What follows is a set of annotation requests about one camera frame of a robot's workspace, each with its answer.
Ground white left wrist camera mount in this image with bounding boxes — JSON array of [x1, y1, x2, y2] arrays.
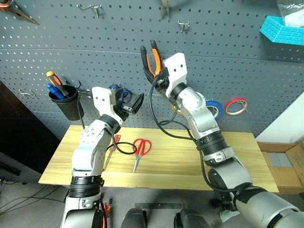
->
[[91, 86, 119, 119]]

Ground blue handled scissors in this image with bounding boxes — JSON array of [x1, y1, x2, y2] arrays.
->
[[108, 82, 133, 104]]

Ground turquoise brick pattern foam block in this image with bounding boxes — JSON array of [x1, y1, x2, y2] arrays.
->
[[259, 15, 304, 46]]

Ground red clear handled screwdriver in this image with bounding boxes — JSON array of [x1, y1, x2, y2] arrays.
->
[[103, 134, 122, 172]]

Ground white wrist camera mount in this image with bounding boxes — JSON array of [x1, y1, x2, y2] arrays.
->
[[91, 86, 119, 119], [163, 52, 188, 98]]

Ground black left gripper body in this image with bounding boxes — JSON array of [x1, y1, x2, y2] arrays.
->
[[113, 88, 133, 124]]

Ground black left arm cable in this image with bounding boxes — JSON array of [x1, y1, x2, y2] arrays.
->
[[76, 90, 138, 156]]

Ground black plastic cup holder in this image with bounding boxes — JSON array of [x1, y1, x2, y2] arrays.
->
[[48, 85, 83, 121]]

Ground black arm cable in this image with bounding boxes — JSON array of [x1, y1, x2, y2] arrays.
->
[[148, 77, 238, 193], [76, 90, 138, 156]]

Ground dark cabinet panel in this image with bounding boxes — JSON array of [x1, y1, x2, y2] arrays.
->
[[0, 80, 61, 175]]

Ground brown cardboard box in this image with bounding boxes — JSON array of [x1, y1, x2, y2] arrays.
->
[[257, 139, 304, 195]]

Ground black floor cables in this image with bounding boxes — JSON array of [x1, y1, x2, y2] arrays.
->
[[0, 177, 66, 216]]

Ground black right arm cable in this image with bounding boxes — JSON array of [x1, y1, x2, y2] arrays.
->
[[148, 77, 238, 193]]

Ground dark grey metal pegboard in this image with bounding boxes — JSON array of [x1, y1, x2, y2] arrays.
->
[[0, 0, 304, 141]]

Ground orange handled long nose pliers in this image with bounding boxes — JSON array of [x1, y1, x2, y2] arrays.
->
[[0, 0, 39, 26]]

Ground blue tape roll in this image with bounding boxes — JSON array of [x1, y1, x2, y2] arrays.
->
[[205, 100, 225, 121]]

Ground red handled scissors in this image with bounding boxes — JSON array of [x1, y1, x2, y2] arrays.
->
[[132, 138, 152, 174]]

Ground orange and black screwdriver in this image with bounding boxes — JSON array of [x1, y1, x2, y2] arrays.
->
[[46, 70, 70, 98]]

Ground dark rounded shape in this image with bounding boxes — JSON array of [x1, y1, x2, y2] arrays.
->
[[173, 209, 210, 228], [120, 207, 148, 228]]

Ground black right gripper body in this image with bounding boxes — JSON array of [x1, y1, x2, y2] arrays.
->
[[152, 68, 171, 94]]

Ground red tape roll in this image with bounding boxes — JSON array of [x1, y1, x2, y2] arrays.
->
[[224, 96, 248, 117]]

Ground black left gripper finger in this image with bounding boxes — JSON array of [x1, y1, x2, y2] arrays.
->
[[118, 87, 131, 105], [129, 93, 145, 115]]

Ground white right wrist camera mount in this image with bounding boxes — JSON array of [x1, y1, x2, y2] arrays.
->
[[163, 52, 188, 98]]

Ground orange and black handled pliers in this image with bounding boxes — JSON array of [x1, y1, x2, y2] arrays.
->
[[140, 40, 163, 77]]

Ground silver pegboard hook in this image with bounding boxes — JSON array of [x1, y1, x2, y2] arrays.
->
[[76, 4, 103, 18], [178, 20, 191, 33], [19, 88, 36, 97]]

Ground clear plastic bag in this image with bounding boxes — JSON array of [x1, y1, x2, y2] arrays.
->
[[276, 0, 304, 27]]

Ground blue handled tool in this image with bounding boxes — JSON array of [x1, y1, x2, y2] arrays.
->
[[47, 83, 65, 100]]

